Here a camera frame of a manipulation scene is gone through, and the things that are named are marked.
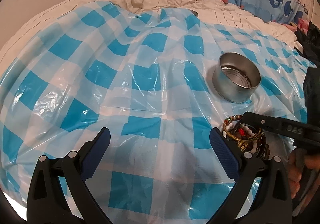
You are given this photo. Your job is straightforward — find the dark brown bead bracelet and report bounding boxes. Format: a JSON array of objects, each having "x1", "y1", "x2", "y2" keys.
[{"x1": 249, "y1": 136, "x2": 272, "y2": 161}]

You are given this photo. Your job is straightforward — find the white bead bracelet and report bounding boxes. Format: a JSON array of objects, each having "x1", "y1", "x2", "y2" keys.
[{"x1": 222, "y1": 123, "x2": 258, "y2": 156}]

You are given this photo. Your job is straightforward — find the red green woven bracelet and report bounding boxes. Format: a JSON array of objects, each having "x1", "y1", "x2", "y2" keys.
[{"x1": 222, "y1": 114, "x2": 245, "y2": 129}]

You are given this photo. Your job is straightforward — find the person's right hand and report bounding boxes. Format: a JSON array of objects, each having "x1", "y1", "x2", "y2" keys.
[{"x1": 287, "y1": 148, "x2": 319, "y2": 205}]

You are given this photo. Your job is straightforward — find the round silver metal tin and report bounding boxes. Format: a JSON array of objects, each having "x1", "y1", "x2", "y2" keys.
[{"x1": 212, "y1": 52, "x2": 261, "y2": 103}]

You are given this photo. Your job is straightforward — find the dark clothes pile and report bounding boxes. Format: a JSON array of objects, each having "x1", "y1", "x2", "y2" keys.
[{"x1": 295, "y1": 18, "x2": 320, "y2": 68}]

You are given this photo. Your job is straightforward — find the blue white checkered plastic sheet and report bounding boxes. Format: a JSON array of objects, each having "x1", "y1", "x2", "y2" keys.
[{"x1": 1, "y1": 1, "x2": 311, "y2": 223}]

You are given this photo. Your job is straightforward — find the silver tin lid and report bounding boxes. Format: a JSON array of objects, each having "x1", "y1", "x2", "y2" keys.
[{"x1": 190, "y1": 10, "x2": 199, "y2": 17}]

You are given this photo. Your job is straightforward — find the white quilted blanket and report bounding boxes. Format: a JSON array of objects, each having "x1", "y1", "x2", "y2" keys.
[{"x1": 1, "y1": 0, "x2": 301, "y2": 72}]

